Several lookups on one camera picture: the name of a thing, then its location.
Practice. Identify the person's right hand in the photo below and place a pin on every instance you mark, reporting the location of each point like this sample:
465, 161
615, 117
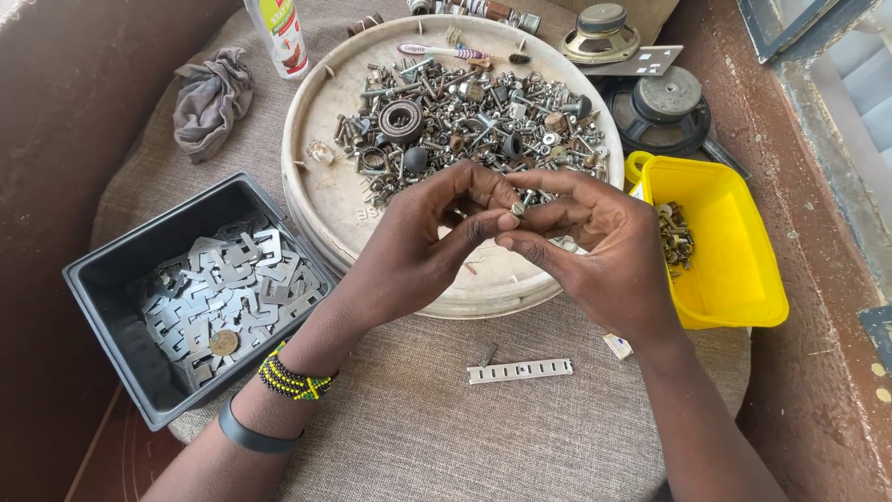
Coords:
606, 258

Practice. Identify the person's left hand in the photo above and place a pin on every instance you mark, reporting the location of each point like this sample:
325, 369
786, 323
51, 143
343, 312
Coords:
411, 265

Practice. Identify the small silver nut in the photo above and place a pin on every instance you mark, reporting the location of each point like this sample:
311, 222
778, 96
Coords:
516, 208

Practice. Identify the pile of brass fittings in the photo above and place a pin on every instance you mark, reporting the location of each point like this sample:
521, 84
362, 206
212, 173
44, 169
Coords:
676, 237

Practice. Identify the small white paper scrap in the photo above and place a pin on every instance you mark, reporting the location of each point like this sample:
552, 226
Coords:
617, 346

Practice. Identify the black rubber ball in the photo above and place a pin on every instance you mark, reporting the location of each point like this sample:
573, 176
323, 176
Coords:
415, 160

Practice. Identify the round white tray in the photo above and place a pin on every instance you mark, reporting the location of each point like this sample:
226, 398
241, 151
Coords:
334, 188

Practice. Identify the small grey metal piece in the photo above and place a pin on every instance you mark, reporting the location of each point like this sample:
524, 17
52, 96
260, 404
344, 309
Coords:
488, 354

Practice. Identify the yellow plastic container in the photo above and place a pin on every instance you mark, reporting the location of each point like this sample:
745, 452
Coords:
732, 251

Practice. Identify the slotted white metal strip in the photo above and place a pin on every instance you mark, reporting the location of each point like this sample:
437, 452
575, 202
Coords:
520, 370

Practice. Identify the clear glass bulb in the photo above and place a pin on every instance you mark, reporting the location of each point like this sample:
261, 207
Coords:
320, 151

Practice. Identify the heap of screws and nuts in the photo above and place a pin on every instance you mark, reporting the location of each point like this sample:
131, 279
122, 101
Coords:
481, 125

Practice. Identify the large black speaker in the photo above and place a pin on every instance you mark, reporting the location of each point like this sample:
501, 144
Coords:
662, 111

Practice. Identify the grey woven cushion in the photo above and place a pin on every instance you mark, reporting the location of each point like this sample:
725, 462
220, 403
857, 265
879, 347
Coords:
418, 432

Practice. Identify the pile of flat metal plates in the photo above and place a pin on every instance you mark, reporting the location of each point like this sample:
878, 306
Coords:
223, 293

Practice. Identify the brown coin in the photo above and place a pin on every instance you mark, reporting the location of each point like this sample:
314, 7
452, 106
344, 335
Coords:
224, 342

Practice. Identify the white purple toothbrush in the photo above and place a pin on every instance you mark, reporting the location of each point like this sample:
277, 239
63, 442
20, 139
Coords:
439, 51

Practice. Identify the small black brush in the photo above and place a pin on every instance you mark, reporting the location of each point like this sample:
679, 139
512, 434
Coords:
518, 58

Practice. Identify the small olive speaker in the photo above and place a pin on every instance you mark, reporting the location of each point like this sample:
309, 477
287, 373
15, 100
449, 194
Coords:
601, 31

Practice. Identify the black wristband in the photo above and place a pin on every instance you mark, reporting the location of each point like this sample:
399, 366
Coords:
247, 433

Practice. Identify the small brown cylinder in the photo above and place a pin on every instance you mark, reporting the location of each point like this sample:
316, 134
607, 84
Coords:
365, 24

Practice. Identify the grey crumpled cloth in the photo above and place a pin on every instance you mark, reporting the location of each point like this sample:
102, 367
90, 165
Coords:
209, 101

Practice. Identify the row of metal parts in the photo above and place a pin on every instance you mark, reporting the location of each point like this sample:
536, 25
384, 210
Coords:
481, 10

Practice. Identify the white plastic bottle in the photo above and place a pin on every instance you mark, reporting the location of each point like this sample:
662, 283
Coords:
279, 35

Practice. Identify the black plastic bin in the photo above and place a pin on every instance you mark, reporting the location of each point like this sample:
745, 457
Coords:
132, 279

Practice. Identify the grey switch plate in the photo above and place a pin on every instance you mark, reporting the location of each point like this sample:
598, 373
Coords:
638, 64

